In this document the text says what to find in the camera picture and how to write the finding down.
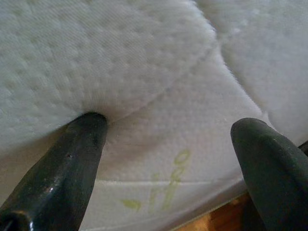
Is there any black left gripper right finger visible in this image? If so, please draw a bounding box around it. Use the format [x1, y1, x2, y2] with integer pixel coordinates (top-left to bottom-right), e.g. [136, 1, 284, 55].
[230, 117, 308, 231]

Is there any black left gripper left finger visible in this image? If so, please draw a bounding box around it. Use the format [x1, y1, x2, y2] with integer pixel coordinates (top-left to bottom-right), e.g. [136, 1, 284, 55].
[0, 112, 108, 231]

